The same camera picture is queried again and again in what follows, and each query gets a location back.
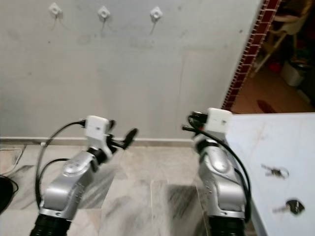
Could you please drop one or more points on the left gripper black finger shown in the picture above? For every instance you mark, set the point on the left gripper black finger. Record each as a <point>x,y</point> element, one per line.
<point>131,136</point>
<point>112,125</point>

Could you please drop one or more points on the large white plastic folding table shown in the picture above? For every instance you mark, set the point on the large white plastic folding table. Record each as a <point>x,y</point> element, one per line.
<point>275,142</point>

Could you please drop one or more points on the white lidded pot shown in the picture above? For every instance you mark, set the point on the white lidded pot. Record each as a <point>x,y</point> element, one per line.
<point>293,73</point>

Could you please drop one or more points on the black round floor object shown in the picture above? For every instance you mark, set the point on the black round floor object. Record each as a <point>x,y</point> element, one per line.
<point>7,196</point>

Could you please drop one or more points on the key with black head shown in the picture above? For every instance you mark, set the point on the key with black head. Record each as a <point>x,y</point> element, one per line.
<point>295,205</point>

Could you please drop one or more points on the wooden high chair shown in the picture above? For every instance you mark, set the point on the wooden high chair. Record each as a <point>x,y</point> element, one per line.
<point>285,22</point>

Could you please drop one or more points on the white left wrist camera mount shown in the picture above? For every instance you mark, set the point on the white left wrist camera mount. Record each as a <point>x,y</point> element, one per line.
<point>97,129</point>

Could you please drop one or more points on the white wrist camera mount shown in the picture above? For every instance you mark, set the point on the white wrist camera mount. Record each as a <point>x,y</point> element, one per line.
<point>220,119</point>
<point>97,129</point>

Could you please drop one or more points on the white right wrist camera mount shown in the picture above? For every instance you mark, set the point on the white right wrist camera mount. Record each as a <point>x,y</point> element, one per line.
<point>220,119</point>

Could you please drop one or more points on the red tiled door frame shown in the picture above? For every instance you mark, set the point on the red tiled door frame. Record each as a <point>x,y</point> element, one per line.
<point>248,59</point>

